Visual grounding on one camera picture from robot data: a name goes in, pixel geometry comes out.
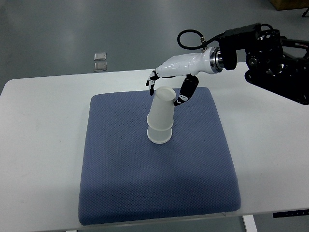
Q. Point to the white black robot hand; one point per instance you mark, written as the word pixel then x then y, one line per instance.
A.
pixel 188 65

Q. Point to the white paper cup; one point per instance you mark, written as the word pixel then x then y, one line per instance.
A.
pixel 161 113
pixel 159 137

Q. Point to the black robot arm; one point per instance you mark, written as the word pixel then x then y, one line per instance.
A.
pixel 269 66

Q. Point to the brown cardboard box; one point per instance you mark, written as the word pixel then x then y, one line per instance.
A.
pixel 289 4

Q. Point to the black tripod leg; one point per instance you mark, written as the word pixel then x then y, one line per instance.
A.
pixel 305 13

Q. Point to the upper metal floor plate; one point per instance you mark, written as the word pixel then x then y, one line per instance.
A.
pixel 100 56

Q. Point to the blue fabric cushion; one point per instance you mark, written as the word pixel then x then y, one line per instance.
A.
pixel 126 177

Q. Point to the white table leg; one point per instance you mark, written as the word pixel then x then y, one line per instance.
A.
pixel 249 223

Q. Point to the black table control panel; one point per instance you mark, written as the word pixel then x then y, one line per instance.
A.
pixel 287 214

